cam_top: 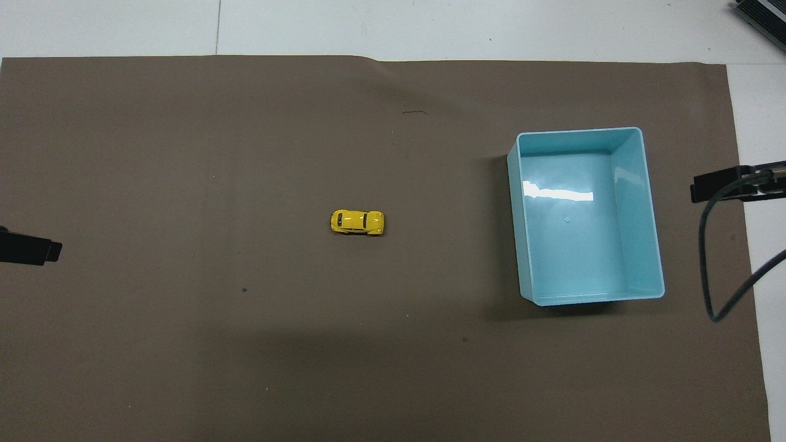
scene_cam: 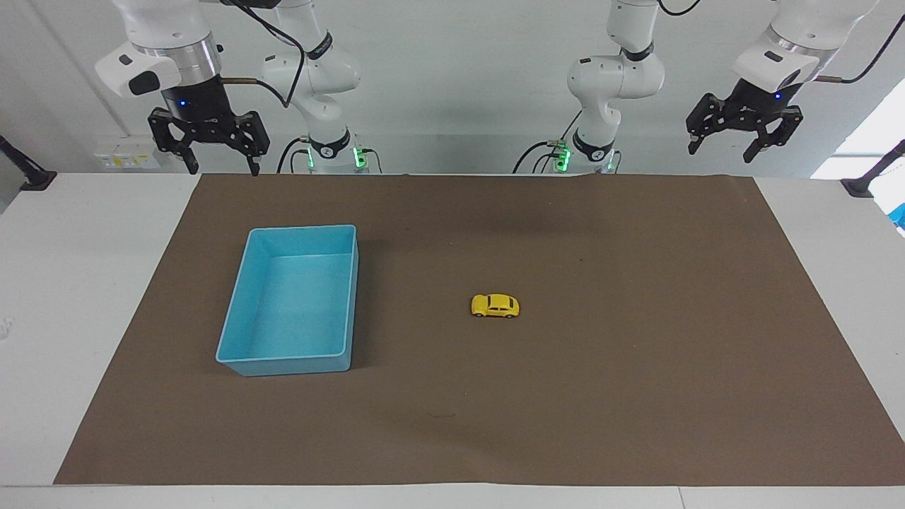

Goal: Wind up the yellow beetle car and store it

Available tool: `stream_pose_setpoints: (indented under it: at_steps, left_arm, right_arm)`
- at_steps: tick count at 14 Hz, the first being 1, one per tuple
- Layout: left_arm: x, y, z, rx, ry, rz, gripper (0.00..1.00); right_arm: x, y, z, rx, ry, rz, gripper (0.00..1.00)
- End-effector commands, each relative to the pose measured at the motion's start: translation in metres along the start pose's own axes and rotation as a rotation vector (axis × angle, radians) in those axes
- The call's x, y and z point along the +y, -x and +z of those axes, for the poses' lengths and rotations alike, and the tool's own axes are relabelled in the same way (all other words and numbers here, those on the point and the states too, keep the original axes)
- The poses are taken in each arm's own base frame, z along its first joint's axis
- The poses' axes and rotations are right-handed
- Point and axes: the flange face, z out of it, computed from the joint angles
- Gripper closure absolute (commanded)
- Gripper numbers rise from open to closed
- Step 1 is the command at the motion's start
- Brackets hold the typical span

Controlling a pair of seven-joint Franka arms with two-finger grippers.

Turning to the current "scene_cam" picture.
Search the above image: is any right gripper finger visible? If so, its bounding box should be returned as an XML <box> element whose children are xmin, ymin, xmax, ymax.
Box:
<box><xmin>147</xmin><ymin>107</ymin><xmax>200</xmax><ymax>175</ymax></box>
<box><xmin>229</xmin><ymin>110</ymin><xmax>272</xmax><ymax>177</ymax></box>

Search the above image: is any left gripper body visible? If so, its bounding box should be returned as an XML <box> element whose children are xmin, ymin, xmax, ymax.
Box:
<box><xmin>720</xmin><ymin>77</ymin><xmax>805</xmax><ymax>133</ymax></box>

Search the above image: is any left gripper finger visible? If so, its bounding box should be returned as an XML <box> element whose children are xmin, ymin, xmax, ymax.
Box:
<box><xmin>742</xmin><ymin>105</ymin><xmax>805</xmax><ymax>164</ymax></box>
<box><xmin>685</xmin><ymin>92</ymin><xmax>734</xmax><ymax>156</ymax></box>

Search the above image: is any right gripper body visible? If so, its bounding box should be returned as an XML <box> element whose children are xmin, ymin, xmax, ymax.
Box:
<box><xmin>160</xmin><ymin>75</ymin><xmax>245</xmax><ymax>146</ymax></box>

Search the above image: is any yellow toy beetle car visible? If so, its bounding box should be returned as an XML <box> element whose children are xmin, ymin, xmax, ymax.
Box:
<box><xmin>471</xmin><ymin>293</ymin><xmax>521</xmax><ymax>320</ymax></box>

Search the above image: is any black stand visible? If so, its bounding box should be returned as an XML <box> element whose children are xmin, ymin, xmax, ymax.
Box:
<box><xmin>840</xmin><ymin>139</ymin><xmax>905</xmax><ymax>199</ymax></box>
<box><xmin>0</xmin><ymin>134</ymin><xmax>58</xmax><ymax>192</ymax></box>

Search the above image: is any light blue plastic bin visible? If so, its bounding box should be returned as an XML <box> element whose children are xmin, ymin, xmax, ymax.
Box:
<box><xmin>215</xmin><ymin>224</ymin><xmax>360</xmax><ymax>378</ymax></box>

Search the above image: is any white wall socket strip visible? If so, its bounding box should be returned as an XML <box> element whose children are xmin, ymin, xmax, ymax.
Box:
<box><xmin>94</xmin><ymin>144</ymin><xmax>162</xmax><ymax>170</ymax></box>

